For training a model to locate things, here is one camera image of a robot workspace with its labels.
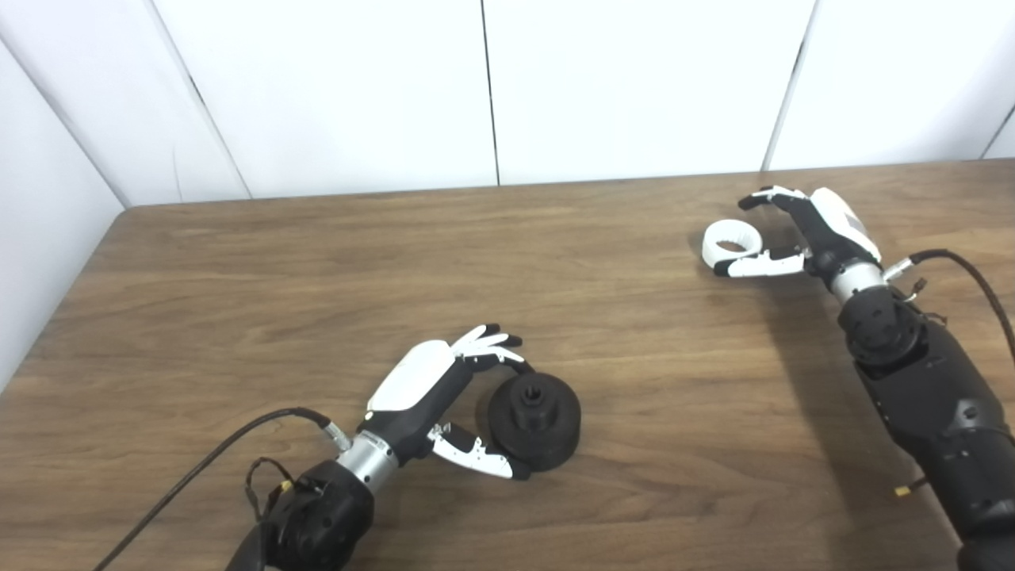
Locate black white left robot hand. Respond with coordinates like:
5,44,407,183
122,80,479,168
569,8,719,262
365,324,534,481

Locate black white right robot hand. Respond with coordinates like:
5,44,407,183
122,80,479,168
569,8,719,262
714,186,883,290

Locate white plastic ring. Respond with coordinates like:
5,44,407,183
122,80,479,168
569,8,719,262
702,220,764,270

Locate round black plastic part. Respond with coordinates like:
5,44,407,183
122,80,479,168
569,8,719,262
485,373,582,473

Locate thin right arm wire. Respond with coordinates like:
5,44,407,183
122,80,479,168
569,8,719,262
894,276,948,326

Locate thin arm wire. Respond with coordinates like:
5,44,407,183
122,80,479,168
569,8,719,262
246,458,302,524
894,276,948,326

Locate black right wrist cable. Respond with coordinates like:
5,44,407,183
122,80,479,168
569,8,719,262
884,249,1015,366

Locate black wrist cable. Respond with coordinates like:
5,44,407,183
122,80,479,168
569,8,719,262
94,408,351,571
884,249,1015,366

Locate thin left arm wire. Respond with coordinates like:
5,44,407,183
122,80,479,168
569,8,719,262
246,458,302,524

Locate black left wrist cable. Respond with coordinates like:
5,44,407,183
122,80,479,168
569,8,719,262
94,408,351,571

